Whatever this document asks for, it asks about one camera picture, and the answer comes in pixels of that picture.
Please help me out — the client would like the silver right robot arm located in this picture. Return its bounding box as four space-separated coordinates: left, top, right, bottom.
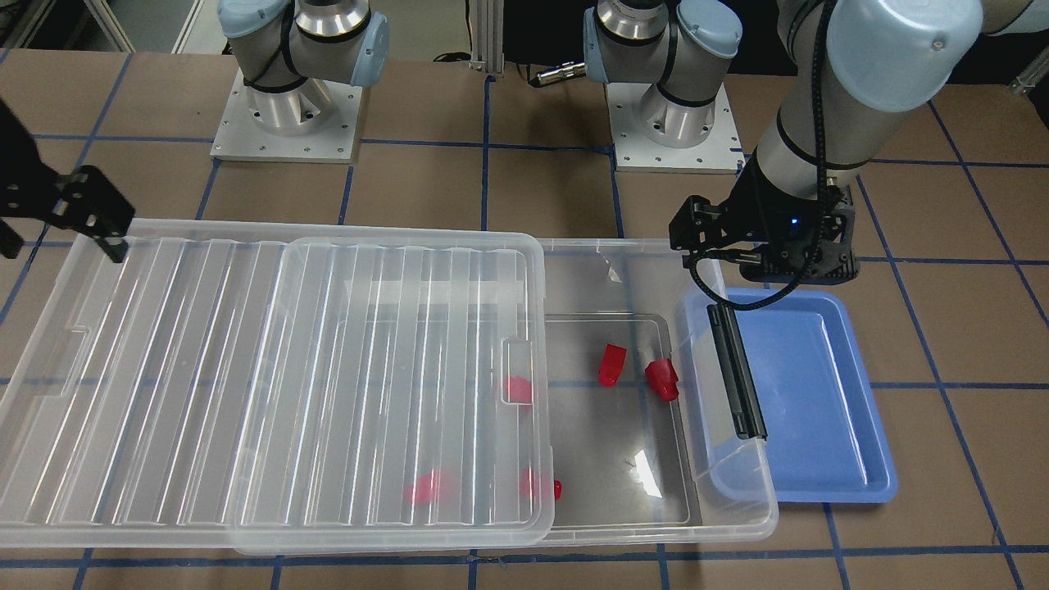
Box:
1 1 390 264

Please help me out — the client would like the black box latch handle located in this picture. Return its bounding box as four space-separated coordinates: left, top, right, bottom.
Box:
706 303 768 440

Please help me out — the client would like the blue plastic tray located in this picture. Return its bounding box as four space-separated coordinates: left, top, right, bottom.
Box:
737 290 898 505

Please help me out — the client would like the red block under lid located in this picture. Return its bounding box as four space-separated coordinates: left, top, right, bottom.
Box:
504 374 534 406

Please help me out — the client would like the red block front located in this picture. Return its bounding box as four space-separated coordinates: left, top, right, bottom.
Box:
520 468 563 501
405 470 458 506

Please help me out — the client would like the clear plastic box lid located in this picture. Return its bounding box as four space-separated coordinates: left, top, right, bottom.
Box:
1 218 539 554

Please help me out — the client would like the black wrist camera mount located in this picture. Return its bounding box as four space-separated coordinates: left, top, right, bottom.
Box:
668 195 742 268

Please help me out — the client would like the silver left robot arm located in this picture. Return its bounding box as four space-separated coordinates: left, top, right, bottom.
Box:
582 1 1047 285

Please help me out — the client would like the red block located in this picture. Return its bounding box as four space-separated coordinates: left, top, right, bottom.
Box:
520 468 563 501
644 357 679 402
504 374 534 406
598 343 627 388
405 470 458 506

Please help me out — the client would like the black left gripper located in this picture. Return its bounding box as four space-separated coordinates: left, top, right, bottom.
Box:
724 160 859 285

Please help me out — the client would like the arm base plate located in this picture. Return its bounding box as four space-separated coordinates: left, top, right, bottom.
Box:
210 72 368 165
606 83 745 175

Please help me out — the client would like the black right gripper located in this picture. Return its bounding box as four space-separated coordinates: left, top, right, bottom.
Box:
1 102 135 264

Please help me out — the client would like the clear plastic storage box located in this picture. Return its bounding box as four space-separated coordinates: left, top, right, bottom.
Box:
459 238 779 547

